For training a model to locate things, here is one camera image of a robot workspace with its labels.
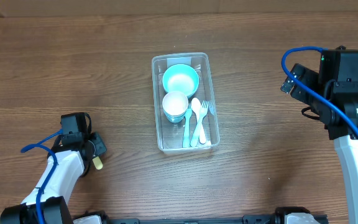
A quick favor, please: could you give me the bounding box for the yellow plastic fork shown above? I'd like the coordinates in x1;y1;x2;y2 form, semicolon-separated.
92;156;103;170

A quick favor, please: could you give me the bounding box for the pink plastic cup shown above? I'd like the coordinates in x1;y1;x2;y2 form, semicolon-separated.
162;91;188;116

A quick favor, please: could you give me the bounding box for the green plastic fork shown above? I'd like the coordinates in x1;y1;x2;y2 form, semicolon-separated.
182;104;193;148

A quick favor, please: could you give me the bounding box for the light blue plastic fork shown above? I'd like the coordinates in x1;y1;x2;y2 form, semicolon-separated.
190;100;210;148

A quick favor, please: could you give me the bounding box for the light blue bowl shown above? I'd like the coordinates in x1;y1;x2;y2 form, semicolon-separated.
162;64;200;98

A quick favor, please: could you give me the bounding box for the pink plastic spoon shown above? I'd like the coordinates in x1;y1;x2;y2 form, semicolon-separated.
191;97;208;146

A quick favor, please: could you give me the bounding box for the green plastic cup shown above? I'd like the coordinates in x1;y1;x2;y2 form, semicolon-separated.
165;114;185;123

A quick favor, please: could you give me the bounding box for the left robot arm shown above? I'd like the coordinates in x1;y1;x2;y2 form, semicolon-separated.
0;151;108;224

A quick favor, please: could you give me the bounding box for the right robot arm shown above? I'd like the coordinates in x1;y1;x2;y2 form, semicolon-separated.
281;63;358;223

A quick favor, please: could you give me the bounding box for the clear plastic container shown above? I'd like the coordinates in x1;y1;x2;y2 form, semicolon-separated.
151;52;220;154

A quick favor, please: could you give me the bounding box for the left blue cable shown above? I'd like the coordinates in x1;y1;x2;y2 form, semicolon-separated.
20;128;64;224

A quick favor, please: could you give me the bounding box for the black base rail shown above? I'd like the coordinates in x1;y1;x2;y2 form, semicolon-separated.
73;206;329;224

